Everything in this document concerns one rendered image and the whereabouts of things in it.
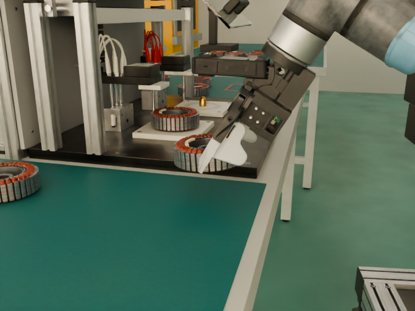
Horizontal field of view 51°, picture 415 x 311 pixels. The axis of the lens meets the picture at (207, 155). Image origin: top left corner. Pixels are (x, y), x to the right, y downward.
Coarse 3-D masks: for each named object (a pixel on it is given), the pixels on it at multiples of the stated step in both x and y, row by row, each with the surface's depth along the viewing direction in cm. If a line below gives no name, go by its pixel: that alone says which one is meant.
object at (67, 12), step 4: (56, 0) 82; (60, 0) 82; (64, 0) 82; (68, 0) 82; (72, 0) 82; (76, 0) 83; (80, 0) 84; (56, 4) 83; (60, 4) 82; (64, 4) 82; (68, 4) 82; (72, 4) 82; (64, 8) 83; (68, 8) 82; (72, 8) 82; (60, 12) 83; (64, 12) 83; (68, 12) 83; (72, 12) 82
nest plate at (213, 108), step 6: (186, 102) 126; (192, 102) 126; (198, 102) 126; (210, 102) 126; (216, 102) 126; (222, 102) 126; (228, 102) 126; (198, 108) 119; (204, 108) 119; (210, 108) 119; (216, 108) 119; (222, 108) 119; (204, 114) 115; (210, 114) 114; (216, 114) 114; (222, 114) 114
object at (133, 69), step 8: (136, 64) 98; (144, 64) 98; (152, 64) 98; (104, 72) 103; (128, 72) 95; (136, 72) 95; (144, 72) 94; (152, 72) 95; (104, 80) 97; (112, 80) 96; (120, 80) 96; (128, 80) 95; (136, 80) 95; (144, 80) 95; (152, 80) 95; (160, 80) 100; (112, 88) 98; (120, 88) 102; (144, 88) 96; (152, 88) 95; (160, 88) 95; (112, 96) 99; (120, 96) 103; (112, 104) 99
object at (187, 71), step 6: (168, 54) 122; (174, 54) 122; (180, 54) 122; (162, 60) 118; (168, 60) 117; (174, 60) 117; (180, 60) 116; (186, 60) 119; (162, 66) 118; (168, 66) 117; (174, 66) 117; (180, 66) 116; (186, 66) 119; (174, 72) 118; (180, 72) 118; (186, 72) 117
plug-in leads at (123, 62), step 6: (102, 36) 95; (108, 36) 94; (102, 42) 96; (108, 42) 97; (102, 48) 97; (114, 48) 95; (120, 48) 97; (114, 54) 95; (108, 60) 97; (114, 60) 95; (120, 60) 98; (126, 60) 100; (108, 66) 97; (114, 66) 96; (120, 66) 98; (102, 72) 99; (108, 72) 98; (114, 72) 96; (120, 72) 98
